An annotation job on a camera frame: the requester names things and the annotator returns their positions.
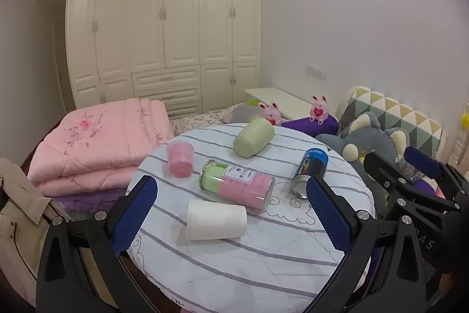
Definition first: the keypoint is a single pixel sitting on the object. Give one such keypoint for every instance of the striped white tablecloth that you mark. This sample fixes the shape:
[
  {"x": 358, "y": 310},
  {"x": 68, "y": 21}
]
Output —
[{"x": 256, "y": 258}]

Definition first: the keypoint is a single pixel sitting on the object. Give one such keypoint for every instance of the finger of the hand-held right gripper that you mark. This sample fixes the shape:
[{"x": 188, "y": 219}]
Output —
[
  {"x": 384, "y": 173},
  {"x": 423, "y": 161}
]

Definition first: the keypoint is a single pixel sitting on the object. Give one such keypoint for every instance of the clear jar with pastel contents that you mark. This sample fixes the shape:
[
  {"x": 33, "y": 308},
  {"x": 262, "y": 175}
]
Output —
[{"x": 238, "y": 184}]

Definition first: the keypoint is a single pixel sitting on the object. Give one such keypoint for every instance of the green cup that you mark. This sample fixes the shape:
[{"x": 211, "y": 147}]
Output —
[{"x": 254, "y": 137}]

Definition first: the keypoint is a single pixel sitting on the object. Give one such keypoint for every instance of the purple blanket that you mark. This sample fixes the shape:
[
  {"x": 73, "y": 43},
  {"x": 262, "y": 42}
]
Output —
[{"x": 84, "y": 201}]

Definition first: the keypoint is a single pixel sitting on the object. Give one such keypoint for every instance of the beige jacket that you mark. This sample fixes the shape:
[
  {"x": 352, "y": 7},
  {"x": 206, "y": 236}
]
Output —
[{"x": 18, "y": 210}]

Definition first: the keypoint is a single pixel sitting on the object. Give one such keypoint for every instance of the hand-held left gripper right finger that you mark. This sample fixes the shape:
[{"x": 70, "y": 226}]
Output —
[{"x": 329, "y": 216}]

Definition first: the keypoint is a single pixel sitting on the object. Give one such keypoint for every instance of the heart printed bed sheet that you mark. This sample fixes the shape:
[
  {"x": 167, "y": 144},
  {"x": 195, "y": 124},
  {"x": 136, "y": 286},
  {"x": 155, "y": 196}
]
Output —
[{"x": 198, "y": 120}]

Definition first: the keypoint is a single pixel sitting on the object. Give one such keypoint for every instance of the pink floral quilt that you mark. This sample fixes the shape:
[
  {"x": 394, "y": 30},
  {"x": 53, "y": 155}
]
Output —
[{"x": 95, "y": 144}]

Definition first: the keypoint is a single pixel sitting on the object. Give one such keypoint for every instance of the white bedside shelf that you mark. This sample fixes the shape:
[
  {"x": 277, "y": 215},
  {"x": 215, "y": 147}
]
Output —
[{"x": 280, "y": 101}]

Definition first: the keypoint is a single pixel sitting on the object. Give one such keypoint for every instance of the purple pillow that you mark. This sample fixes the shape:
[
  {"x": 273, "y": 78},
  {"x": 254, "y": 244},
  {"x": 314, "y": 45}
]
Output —
[{"x": 311, "y": 126}]

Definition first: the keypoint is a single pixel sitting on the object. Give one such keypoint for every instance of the grey elephant plush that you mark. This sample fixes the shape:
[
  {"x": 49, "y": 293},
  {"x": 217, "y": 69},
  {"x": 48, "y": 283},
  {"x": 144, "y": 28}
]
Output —
[{"x": 366, "y": 139}]

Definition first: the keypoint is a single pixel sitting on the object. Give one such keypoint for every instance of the pink bunny plush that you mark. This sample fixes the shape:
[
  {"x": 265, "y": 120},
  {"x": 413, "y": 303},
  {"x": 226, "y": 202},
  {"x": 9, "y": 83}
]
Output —
[
  {"x": 318, "y": 109},
  {"x": 272, "y": 113}
]

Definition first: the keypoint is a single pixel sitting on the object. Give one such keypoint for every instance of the cream wardrobe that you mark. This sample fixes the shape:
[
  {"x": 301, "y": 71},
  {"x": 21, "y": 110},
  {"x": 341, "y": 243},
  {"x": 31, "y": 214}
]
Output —
[{"x": 165, "y": 23}]

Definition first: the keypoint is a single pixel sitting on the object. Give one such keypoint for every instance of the dark blue metal can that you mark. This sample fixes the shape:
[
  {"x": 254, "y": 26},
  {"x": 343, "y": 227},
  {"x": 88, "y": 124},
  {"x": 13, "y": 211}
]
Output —
[{"x": 310, "y": 170}]

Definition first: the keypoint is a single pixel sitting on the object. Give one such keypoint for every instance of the grey pillow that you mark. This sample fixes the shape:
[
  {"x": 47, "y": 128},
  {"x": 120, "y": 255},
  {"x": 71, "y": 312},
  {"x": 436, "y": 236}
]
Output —
[{"x": 242, "y": 112}]

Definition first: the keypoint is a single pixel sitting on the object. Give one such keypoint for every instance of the white cup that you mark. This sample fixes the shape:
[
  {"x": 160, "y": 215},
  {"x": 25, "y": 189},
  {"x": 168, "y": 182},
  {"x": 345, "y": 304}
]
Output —
[{"x": 216, "y": 219}]

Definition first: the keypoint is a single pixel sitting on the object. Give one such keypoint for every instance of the white wall socket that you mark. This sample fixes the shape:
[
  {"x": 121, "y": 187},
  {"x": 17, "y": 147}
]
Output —
[{"x": 317, "y": 71}]

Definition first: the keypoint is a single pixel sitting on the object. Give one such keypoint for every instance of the triangle pattern cushion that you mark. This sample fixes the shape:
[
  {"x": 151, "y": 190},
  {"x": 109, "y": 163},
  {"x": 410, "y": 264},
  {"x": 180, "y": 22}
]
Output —
[{"x": 403, "y": 115}]

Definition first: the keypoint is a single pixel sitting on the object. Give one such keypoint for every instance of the pink cup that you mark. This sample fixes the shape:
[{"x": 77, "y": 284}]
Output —
[{"x": 180, "y": 159}]

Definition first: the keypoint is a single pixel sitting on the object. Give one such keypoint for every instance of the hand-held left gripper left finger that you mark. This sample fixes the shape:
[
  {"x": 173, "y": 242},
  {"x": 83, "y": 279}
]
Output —
[{"x": 133, "y": 216}]

